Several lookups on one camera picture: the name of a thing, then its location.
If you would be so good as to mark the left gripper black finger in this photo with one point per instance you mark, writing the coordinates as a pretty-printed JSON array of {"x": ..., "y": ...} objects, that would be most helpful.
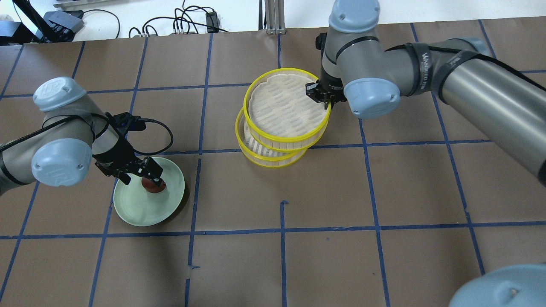
[
  {"x": 125, "y": 178},
  {"x": 150, "y": 169}
]

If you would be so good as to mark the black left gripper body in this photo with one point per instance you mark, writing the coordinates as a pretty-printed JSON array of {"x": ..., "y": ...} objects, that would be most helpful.
[{"x": 120, "y": 156}]

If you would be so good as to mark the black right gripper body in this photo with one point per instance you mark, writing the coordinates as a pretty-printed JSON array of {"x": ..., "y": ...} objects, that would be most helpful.
[{"x": 330, "y": 86}]

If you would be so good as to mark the brown bun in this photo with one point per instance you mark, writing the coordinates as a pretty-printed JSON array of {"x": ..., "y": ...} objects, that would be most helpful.
[{"x": 151, "y": 186}]

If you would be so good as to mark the mint green plate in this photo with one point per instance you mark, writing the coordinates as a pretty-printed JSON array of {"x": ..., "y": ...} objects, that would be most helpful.
[{"x": 138, "y": 207}]

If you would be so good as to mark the yellow top steamer layer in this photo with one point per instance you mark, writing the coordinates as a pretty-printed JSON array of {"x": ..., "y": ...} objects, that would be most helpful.
[{"x": 278, "y": 113}]

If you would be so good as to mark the yellow steamer layer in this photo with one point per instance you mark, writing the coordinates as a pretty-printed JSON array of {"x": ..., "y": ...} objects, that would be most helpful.
[
  {"x": 259, "y": 154},
  {"x": 278, "y": 113}
]

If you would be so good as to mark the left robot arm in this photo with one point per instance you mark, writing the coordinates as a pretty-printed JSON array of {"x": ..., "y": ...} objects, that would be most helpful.
[{"x": 74, "y": 132}]

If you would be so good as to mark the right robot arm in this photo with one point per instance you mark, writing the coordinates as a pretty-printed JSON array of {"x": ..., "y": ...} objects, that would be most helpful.
[{"x": 502, "y": 103}]

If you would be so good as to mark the yellow bottom steamer layer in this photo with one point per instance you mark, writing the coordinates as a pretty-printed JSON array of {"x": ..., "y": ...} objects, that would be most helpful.
[{"x": 259, "y": 154}]

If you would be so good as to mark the aluminium frame post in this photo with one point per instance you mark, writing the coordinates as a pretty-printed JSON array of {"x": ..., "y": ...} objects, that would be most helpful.
[{"x": 274, "y": 17}]

